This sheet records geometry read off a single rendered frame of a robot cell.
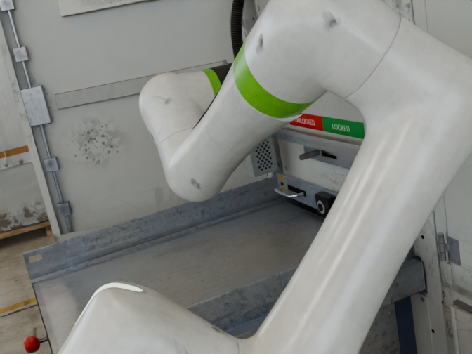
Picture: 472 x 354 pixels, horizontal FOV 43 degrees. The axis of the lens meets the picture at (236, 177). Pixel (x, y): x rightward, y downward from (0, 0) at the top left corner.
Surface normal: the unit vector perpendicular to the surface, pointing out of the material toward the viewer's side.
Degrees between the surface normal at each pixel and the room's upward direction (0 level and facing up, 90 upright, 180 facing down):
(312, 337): 59
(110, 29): 90
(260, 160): 90
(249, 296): 90
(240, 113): 113
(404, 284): 90
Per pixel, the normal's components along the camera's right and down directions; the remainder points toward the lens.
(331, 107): -0.90, 0.27
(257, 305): 0.40, 0.18
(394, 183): -0.18, -0.16
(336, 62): -0.14, 0.65
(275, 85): -0.45, 0.76
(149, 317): 0.46, -0.81
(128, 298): 0.29, -0.92
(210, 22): 0.11, 0.25
